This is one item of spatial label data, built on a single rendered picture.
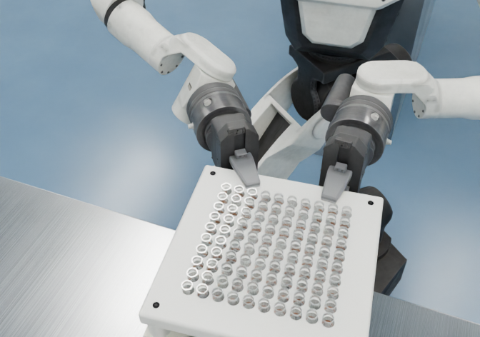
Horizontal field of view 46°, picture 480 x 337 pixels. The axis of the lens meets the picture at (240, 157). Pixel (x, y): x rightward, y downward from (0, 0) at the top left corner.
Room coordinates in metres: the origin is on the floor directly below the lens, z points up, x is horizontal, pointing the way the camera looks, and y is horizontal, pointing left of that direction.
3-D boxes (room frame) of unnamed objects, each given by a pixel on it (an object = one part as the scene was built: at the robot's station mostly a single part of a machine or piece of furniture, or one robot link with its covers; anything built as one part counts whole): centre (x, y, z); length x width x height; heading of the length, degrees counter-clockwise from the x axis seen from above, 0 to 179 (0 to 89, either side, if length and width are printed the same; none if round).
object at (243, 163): (0.55, -0.01, 1.05); 0.06 x 0.03 x 0.02; 17
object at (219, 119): (0.64, 0.02, 1.03); 0.12 x 0.10 x 0.13; 17
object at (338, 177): (0.53, -0.13, 1.05); 0.06 x 0.03 x 0.02; 157
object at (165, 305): (0.42, -0.04, 1.03); 0.25 x 0.24 x 0.02; 75
